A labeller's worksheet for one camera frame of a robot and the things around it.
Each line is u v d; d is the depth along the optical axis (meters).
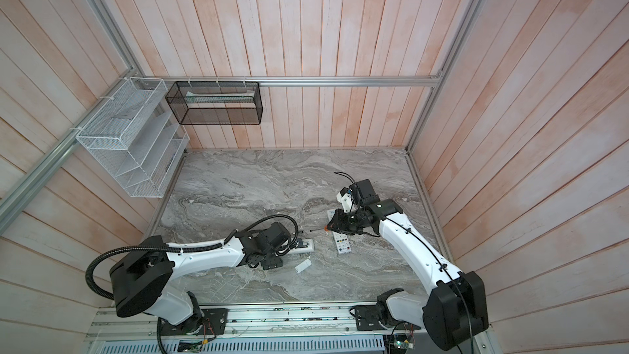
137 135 0.73
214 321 0.73
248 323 0.75
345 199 0.76
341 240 0.89
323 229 0.93
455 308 0.39
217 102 1.04
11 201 0.51
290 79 0.96
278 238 0.68
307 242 0.88
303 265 0.85
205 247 0.52
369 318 0.73
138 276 0.43
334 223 0.74
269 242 0.66
